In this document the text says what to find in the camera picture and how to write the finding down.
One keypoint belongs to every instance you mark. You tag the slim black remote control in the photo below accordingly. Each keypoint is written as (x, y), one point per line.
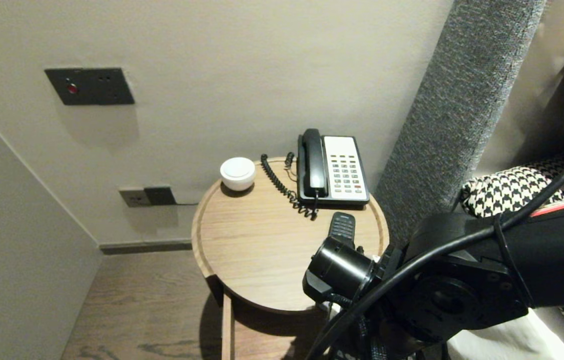
(342, 227)

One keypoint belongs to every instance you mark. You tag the black telephone handset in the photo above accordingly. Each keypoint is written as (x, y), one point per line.
(314, 163)

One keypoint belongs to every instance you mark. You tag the white round puck device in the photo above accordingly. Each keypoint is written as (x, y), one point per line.
(237, 173)

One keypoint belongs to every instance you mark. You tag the black and white desk telephone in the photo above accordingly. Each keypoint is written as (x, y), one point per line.
(345, 171)

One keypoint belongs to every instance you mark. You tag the round wooden nightstand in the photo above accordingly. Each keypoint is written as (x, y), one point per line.
(251, 240)

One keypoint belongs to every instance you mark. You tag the brown skirting board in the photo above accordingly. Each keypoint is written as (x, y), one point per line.
(146, 246)

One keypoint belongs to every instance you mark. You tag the grey upholstered headboard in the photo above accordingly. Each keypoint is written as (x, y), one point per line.
(462, 100)

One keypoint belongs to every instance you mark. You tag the houndstooth black and white pillow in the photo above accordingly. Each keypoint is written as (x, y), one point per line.
(512, 190)

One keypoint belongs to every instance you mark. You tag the beige upholstered headboard panel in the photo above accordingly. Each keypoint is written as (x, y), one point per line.
(537, 75)

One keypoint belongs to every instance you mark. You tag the white bed sheet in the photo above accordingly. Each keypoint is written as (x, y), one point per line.
(512, 342)

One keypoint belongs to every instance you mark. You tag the grey wall socket plate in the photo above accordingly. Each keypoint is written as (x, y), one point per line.
(134, 197)

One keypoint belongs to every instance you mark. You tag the dark wall switch panel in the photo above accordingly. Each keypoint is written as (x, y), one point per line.
(90, 87)

